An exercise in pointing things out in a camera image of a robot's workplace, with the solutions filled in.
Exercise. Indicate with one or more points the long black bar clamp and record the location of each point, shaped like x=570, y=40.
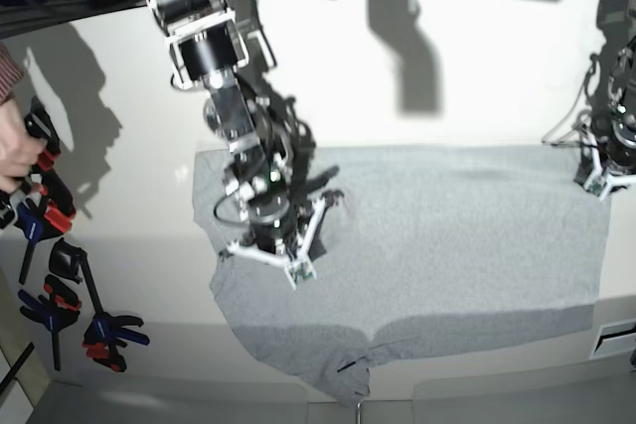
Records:
x=105, y=333

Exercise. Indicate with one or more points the striped sleeve forearm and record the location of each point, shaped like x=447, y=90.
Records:
x=11, y=74

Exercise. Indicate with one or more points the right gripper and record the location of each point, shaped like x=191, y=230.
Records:
x=274, y=218

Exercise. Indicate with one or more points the white vent plate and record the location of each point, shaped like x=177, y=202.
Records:
x=614, y=339

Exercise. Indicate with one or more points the top blue bar clamp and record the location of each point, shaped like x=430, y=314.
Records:
x=40, y=126

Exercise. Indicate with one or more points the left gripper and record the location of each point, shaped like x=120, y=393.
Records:
x=618, y=146

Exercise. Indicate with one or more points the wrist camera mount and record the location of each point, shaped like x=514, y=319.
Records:
x=296, y=269
x=601, y=175

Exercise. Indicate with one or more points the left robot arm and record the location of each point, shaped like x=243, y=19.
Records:
x=620, y=90

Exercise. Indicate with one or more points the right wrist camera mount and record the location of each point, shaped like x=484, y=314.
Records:
x=296, y=269

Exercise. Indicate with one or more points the blue bar clamp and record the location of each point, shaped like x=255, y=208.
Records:
x=40, y=126
x=58, y=310
x=46, y=214

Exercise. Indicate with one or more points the grey T-shirt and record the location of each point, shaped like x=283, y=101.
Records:
x=431, y=252

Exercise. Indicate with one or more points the person hand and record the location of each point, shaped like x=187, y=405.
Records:
x=19, y=150

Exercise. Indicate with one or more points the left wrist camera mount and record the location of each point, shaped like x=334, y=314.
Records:
x=601, y=175

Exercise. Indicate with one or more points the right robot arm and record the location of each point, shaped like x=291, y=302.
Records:
x=266, y=141

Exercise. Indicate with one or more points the black strip on floor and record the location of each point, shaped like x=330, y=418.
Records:
x=16, y=367

